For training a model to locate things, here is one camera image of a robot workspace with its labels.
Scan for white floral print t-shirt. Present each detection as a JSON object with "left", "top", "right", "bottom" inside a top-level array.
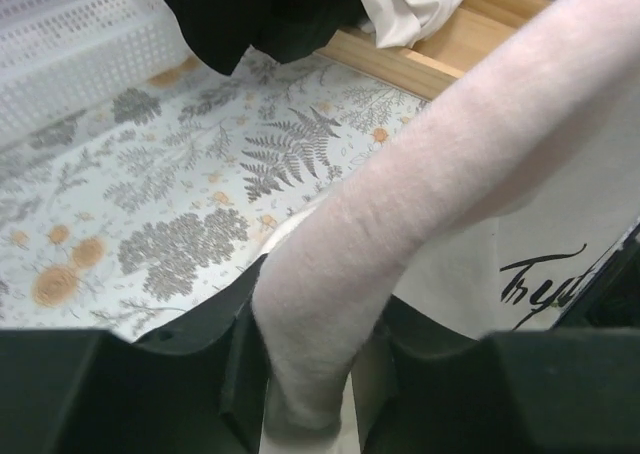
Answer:
[{"left": 252, "top": 0, "right": 639, "bottom": 453}]

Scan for green and grey raglan shirt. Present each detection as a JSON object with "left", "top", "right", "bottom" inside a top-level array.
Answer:
[{"left": 360, "top": 0, "right": 463, "bottom": 48}]

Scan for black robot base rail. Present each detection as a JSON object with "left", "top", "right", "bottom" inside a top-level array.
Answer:
[{"left": 554, "top": 227, "right": 639, "bottom": 329}]

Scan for black t-shirt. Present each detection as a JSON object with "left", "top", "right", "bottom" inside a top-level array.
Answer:
[{"left": 164, "top": 0, "right": 365, "bottom": 75}]

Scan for right wooden rack base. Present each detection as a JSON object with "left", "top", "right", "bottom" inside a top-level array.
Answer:
[{"left": 317, "top": 0, "right": 550, "bottom": 100}]

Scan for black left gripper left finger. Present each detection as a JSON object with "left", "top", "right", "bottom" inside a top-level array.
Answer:
[{"left": 1, "top": 264, "right": 268, "bottom": 453}]

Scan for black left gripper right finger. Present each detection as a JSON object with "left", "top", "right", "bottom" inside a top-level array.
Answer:
[{"left": 352, "top": 298, "right": 639, "bottom": 453}]

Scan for floral patterned table mat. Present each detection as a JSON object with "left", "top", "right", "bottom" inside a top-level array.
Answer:
[{"left": 1, "top": 51, "right": 423, "bottom": 340}]

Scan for white perforated plastic basket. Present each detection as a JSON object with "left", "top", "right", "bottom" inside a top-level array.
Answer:
[{"left": 1, "top": 0, "right": 189, "bottom": 142}]

